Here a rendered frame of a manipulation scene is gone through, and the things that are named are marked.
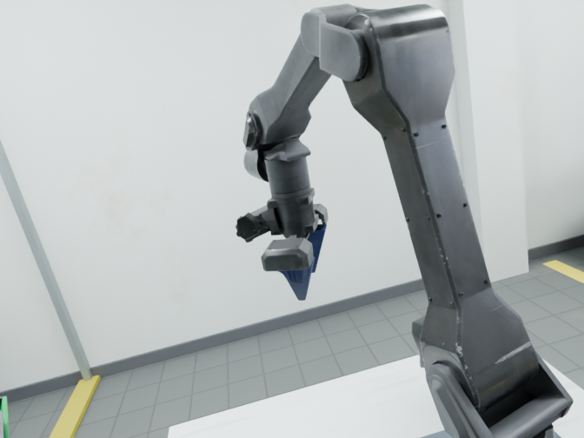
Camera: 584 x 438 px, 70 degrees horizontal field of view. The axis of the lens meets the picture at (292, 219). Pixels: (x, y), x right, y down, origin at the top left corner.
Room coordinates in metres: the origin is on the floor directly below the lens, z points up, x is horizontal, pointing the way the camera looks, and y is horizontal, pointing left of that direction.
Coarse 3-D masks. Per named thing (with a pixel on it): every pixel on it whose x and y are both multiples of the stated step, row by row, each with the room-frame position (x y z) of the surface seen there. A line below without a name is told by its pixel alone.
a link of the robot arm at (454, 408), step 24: (432, 384) 0.28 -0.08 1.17; (456, 384) 0.26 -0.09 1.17; (528, 384) 0.29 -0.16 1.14; (552, 384) 0.27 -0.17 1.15; (456, 408) 0.26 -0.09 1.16; (504, 408) 0.28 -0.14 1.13; (528, 408) 0.26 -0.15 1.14; (552, 408) 0.25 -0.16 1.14; (456, 432) 0.25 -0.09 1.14; (480, 432) 0.24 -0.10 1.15; (504, 432) 0.24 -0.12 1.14; (528, 432) 0.24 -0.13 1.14
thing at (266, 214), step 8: (264, 208) 0.59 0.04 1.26; (272, 208) 0.56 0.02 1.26; (240, 216) 0.57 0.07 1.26; (248, 216) 0.56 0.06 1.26; (256, 216) 0.56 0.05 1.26; (264, 216) 0.57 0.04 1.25; (272, 216) 0.56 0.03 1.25; (240, 224) 0.56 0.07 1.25; (248, 224) 0.55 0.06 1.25; (256, 224) 0.55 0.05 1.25; (264, 224) 0.56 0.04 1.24; (272, 224) 0.56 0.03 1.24; (240, 232) 0.56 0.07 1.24; (248, 232) 0.55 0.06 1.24; (256, 232) 0.55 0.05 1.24; (264, 232) 0.57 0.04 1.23; (272, 232) 0.56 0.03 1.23; (280, 232) 0.56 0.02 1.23; (248, 240) 0.57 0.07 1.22
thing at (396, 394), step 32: (320, 384) 0.70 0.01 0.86; (352, 384) 0.68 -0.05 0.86; (384, 384) 0.66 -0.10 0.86; (416, 384) 0.65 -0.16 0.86; (224, 416) 0.67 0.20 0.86; (256, 416) 0.65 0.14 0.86; (288, 416) 0.63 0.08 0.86; (320, 416) 0.62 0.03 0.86; (352, 416) 0.60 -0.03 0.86; (384, 416) 0.59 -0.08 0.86; (416, 416) 0.57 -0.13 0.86; (576, 416) 0.51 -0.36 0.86
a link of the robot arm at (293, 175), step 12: (288, 144) 0.54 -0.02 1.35; (300, 144) 0.54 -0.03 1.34; (264, 156) 0.61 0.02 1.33; (276, 156) 0.55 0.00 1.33; (288, 156) 0.53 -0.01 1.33; (300, 156) 0.53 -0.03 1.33; (264, 168) 0.60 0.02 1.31; (276, 168) 0.55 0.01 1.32; (288, 168) 0.55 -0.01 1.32; (300, 168) 0.55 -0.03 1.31; (276, 180) 0.55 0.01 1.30; (288, 180) 0.55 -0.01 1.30; (300, 180) 0.55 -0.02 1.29; (276, 192) 0.56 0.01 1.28; (288, 192) 0.55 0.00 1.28
